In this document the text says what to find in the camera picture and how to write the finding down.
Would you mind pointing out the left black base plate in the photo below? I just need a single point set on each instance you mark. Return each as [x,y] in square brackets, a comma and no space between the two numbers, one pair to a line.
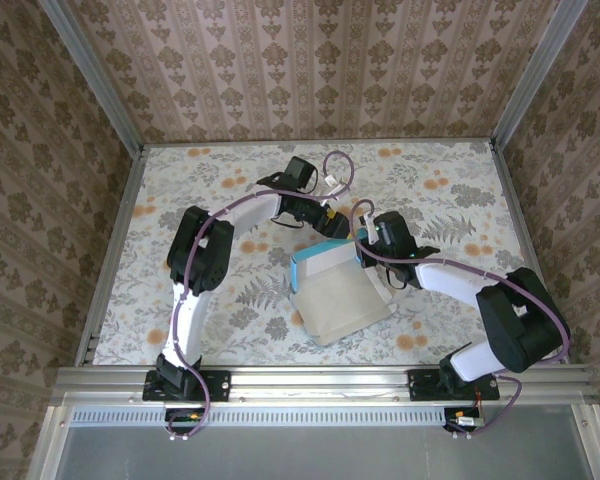
[220,385]

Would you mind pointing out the right table side rail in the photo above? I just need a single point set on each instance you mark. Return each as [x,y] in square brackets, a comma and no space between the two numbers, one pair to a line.
[514,200]

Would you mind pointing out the left aluminium frame post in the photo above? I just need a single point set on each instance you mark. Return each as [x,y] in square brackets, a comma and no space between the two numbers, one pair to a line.
[97,82]

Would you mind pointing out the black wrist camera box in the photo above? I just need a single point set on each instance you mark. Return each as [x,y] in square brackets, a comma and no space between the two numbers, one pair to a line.
[392,227]
[301,172]

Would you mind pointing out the right aluminium frame post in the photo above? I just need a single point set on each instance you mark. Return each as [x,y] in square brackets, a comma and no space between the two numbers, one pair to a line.
[536,75]

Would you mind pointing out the right lower frame bar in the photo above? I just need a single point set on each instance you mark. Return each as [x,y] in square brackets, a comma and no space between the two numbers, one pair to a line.
[592,445]

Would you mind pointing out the rear table edge rail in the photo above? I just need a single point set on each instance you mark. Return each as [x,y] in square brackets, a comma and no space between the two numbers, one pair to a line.
[320,141]

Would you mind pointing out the left connector board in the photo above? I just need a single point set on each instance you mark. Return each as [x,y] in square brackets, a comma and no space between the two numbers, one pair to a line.
[185,417]

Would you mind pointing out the right connector board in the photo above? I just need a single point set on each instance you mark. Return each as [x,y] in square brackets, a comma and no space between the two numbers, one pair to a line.
[465,420]

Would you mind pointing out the left black wrist camera box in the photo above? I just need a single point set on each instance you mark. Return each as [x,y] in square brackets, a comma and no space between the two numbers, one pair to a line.
[301,172]

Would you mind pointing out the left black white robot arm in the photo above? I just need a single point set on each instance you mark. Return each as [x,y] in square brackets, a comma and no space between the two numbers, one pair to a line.
[200,255]

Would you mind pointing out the table side rail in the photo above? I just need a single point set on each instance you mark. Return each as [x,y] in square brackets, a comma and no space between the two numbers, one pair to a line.
[514,200]
[126,200]

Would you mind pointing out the grey metal panel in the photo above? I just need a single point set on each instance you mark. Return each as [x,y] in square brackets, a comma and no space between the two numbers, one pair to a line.
[320,455]

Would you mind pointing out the right black wrist camera box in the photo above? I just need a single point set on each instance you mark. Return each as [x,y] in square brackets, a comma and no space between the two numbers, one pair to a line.
[392,227]

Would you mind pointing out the left lower frame bar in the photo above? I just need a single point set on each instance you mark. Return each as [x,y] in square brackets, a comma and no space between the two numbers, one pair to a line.
[50,445]

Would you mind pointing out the aluminium mounting rail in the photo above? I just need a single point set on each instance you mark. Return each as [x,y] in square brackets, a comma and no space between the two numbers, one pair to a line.
[320,382]

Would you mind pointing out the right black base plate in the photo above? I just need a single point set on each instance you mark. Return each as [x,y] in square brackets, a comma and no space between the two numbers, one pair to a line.
[420,387]

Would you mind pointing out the connector board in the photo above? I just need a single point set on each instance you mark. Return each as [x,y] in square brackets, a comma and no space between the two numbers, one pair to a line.
[465,420]
[185,417]

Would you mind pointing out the left table side rail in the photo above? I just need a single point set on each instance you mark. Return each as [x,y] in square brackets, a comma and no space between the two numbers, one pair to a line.
[126,200]

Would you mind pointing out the frame bar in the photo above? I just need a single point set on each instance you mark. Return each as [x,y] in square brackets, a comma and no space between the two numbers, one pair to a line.
[50,445]
[592,445]

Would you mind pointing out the floral table cover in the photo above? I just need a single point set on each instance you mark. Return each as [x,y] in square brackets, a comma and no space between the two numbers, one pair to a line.
[380,340]

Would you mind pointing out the aluminium frame post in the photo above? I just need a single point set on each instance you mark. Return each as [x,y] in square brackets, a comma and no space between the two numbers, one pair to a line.
[97,82]
[536,75]

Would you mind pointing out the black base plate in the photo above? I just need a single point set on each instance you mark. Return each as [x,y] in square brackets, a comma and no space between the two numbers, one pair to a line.
[220,385]
[420,387]

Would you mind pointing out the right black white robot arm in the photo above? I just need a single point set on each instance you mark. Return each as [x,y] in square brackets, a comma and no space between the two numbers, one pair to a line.
[525,325]

